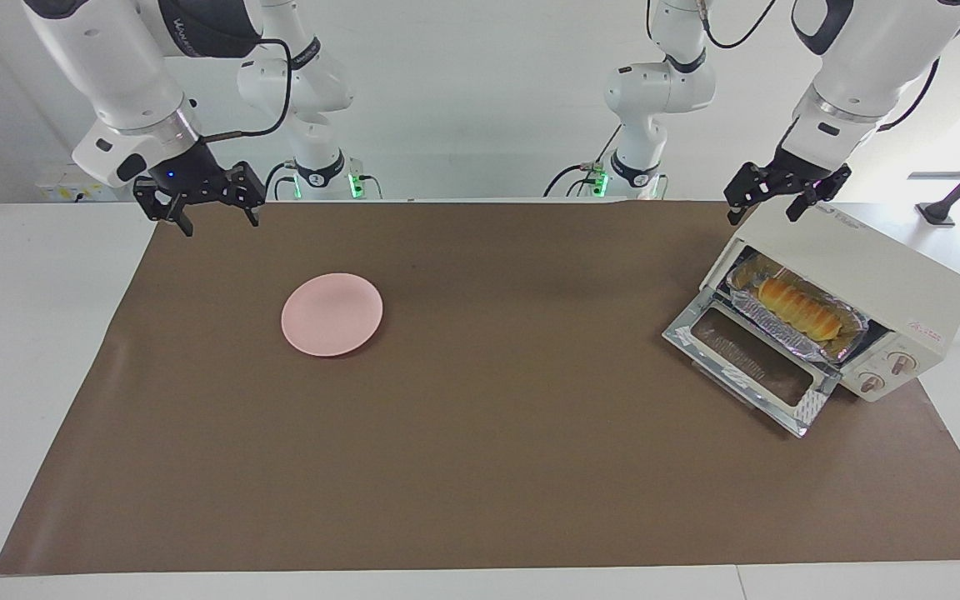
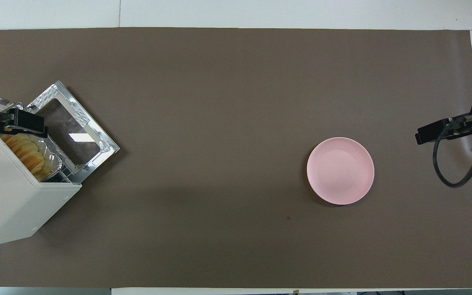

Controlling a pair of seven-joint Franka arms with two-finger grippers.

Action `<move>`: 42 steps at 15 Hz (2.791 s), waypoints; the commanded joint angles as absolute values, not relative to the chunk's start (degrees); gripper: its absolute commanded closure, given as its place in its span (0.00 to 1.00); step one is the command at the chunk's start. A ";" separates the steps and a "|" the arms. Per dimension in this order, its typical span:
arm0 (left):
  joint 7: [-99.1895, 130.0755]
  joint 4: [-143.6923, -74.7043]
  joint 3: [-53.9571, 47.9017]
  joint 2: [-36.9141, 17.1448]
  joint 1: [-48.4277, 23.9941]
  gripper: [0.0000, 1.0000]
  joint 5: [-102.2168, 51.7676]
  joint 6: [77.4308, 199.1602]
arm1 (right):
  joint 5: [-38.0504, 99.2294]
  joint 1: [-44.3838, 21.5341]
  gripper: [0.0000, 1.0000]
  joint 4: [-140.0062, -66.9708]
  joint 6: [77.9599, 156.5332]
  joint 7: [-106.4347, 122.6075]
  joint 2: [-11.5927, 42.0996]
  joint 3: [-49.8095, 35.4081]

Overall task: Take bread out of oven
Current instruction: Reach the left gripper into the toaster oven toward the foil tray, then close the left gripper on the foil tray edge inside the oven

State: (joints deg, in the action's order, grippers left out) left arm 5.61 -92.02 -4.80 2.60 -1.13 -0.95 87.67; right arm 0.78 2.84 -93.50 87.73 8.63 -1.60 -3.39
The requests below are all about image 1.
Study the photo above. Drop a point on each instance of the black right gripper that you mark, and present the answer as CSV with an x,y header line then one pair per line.
x,y
188,175

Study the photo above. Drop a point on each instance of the pink round plate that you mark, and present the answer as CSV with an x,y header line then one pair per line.
x,y
332,315

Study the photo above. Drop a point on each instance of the glass oven door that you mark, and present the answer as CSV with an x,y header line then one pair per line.
x,y
697,333

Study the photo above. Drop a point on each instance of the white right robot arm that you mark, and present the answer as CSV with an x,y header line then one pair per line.
x,y
113,58

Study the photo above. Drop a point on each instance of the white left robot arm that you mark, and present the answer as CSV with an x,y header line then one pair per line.
x,y
880,50

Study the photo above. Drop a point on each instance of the aluminium foil tray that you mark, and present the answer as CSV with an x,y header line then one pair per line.
x,y
751,307

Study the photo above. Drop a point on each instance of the cream toaster oven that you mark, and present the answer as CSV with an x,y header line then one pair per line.
x,y
880,267

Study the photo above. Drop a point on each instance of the brown table mat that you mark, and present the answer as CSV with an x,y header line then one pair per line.
x,y
480,467

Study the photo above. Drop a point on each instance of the golden ridged bread loaf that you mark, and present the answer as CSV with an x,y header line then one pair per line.
x,y
798,307

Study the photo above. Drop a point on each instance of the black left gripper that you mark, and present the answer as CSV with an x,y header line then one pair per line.
x,y
797,177

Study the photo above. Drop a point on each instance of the cream oven knob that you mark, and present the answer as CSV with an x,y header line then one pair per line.
x,y
902,362
870,383

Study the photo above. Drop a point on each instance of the white wall socket box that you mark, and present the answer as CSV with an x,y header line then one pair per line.
x,y
59,187

